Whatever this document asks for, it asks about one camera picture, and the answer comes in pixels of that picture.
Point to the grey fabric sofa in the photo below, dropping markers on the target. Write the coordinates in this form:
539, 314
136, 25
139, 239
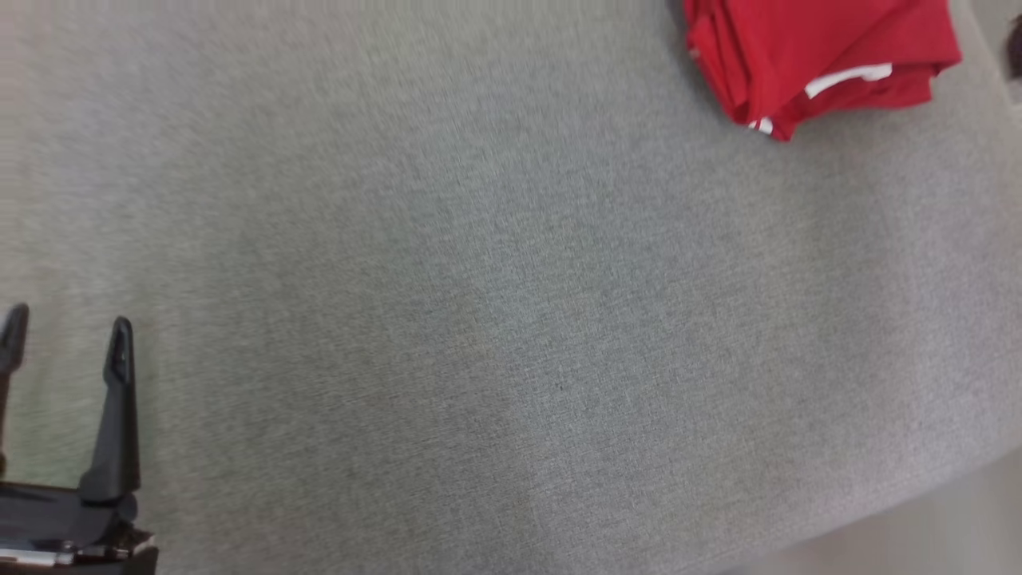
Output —
479, 319

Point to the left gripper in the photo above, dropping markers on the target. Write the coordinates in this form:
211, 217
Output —
56, 519

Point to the red shorts with white stripes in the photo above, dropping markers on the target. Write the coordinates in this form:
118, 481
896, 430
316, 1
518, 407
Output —
742, 104

